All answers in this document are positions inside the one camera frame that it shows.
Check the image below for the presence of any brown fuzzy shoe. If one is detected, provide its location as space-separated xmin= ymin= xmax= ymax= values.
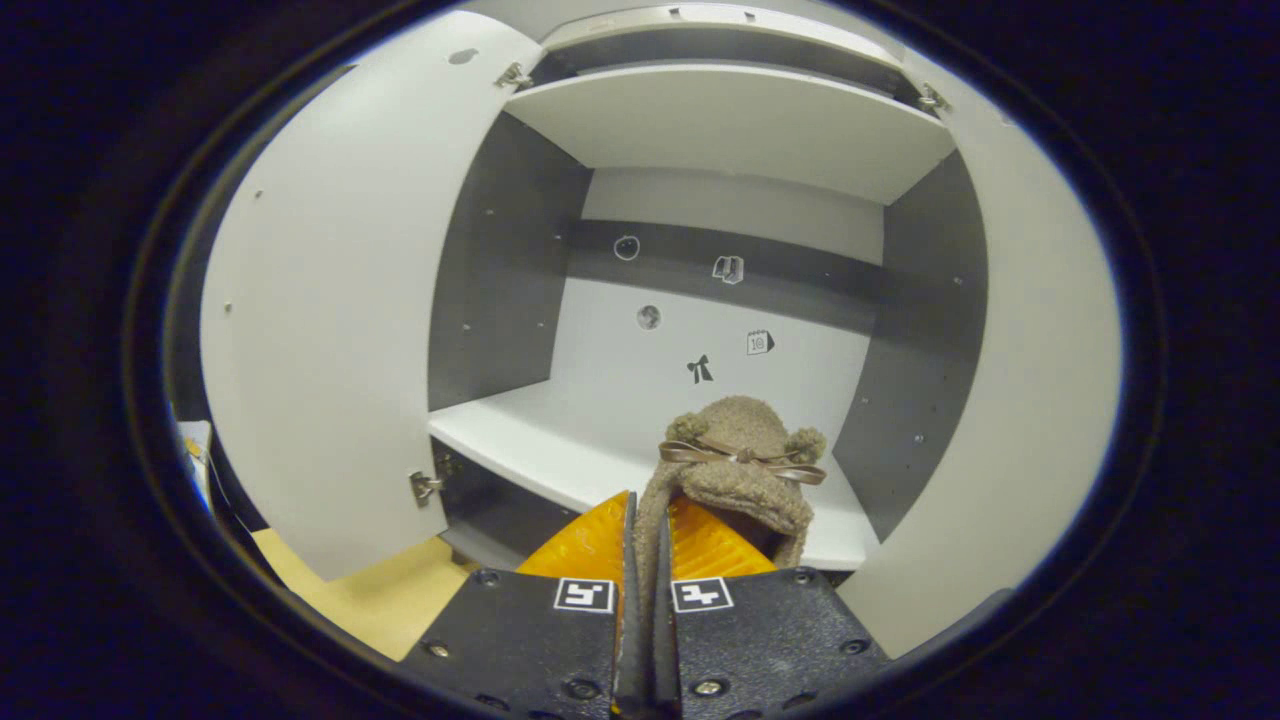
xmin=633 ymin=395 xmax=829 ymax=601

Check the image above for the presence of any white shoe cabinet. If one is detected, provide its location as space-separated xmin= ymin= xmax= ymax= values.
xmin=428 ymin=5 xmax=991 ymax=601

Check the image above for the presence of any white cabinet door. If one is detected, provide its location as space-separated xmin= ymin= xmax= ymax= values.
xmin=835 ymin=50 xmax=1123 ymax=661
xmin=200 ymin=10 xmax=546 ymax=583

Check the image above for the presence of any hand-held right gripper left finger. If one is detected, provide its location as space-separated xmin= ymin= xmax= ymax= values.
xmin=400 ymin=490 xmax=641 ymax=720

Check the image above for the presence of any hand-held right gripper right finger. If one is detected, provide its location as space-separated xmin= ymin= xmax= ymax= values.
xmin=652 ymin=495 xmax=891 ymax=720

